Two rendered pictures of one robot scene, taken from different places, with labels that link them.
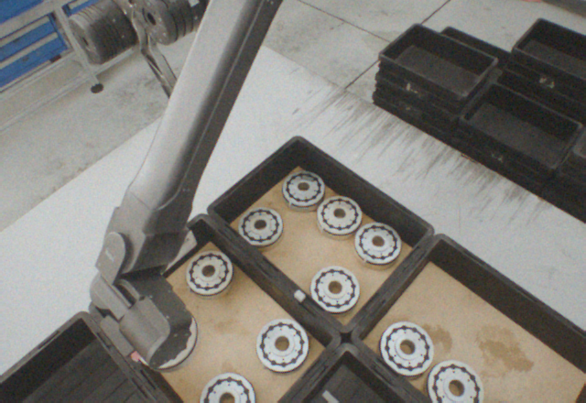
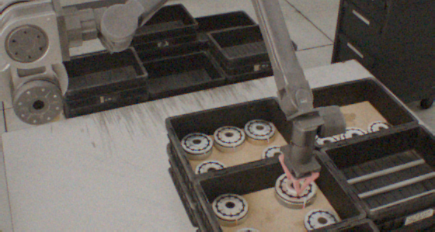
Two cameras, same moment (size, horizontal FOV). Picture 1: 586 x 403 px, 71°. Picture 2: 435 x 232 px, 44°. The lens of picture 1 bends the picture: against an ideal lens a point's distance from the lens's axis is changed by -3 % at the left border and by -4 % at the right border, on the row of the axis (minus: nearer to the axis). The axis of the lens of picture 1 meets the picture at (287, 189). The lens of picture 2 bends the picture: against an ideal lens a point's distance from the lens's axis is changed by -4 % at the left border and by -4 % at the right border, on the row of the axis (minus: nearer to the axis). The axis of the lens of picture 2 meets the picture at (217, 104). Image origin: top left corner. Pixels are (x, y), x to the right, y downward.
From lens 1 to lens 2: 1.25 m
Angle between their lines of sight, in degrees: 49
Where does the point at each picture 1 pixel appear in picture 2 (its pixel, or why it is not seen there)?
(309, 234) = (228, 158)
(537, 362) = (353, 112)
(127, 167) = not seen: outside the picture
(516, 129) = (175, 81)
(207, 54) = (272, 6)
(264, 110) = (74, 160)
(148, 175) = (287, 61)
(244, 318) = (269, 206)
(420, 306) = not seen: hidden behind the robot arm
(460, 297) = not seen: hidden behind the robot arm
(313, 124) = (115, 140)
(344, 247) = (249, 147)
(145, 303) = (323, 111)
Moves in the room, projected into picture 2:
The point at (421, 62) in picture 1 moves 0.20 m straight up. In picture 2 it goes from (84, 84) to (79, 49)
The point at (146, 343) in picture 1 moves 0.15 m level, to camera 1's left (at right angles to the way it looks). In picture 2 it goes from (339, 118) to (324, 157)
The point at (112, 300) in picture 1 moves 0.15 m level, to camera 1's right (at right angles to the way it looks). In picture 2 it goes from (314, 122) to (329, 89)
